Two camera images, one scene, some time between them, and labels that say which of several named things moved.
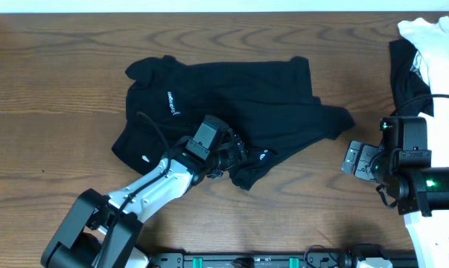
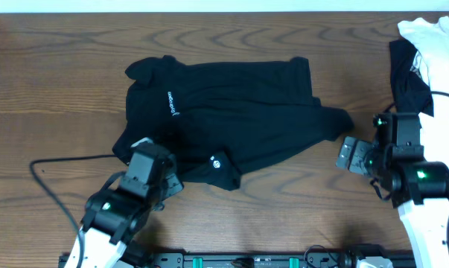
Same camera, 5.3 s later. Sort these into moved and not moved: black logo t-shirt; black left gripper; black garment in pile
Moved: black left gripper
Not moved: black logo t-shirt; black garment in pile
